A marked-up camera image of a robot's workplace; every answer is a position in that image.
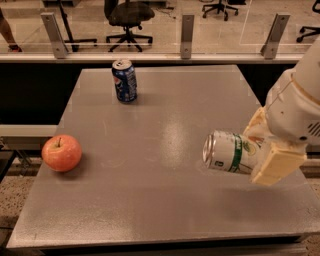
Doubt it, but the left metal railing bracket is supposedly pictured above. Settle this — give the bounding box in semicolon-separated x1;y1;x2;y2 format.
41;12;68;59

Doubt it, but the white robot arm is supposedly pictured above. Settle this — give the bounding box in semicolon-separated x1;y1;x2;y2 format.
244;39;320;186

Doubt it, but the black chair base background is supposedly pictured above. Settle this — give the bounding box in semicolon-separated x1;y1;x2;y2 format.
202;0;239;21

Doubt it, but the right metal railing bracket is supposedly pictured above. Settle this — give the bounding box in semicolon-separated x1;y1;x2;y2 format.
260;12;290;59

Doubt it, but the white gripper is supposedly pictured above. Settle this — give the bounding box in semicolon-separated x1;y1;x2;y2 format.
243;69;320;186

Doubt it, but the black chair base right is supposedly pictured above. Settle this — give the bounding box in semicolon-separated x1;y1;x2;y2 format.
295;0;320;43

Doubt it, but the black desk leg stand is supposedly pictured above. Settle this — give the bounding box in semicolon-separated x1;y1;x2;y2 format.
57;0;97;52

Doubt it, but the person leg with shoe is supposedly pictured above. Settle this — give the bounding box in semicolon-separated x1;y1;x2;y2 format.
0;8;22;52

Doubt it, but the blue pepsi can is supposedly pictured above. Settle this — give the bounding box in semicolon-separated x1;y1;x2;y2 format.
112;59;137;103

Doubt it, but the red apple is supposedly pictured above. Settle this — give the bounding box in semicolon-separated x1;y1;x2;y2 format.
41;134;82;172

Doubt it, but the black office chair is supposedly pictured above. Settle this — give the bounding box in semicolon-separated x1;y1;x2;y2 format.
104;0;155;52

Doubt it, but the metal railing bracket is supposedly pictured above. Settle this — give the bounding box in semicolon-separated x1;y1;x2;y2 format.
41;12;68;59
180;15;194;59
260;12;290;59

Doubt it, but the middle metal railing bracket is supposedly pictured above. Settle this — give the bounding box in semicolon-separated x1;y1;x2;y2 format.
180;15;194;59

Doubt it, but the white green 7up can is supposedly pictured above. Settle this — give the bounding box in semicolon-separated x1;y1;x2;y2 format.
202;130;264;174

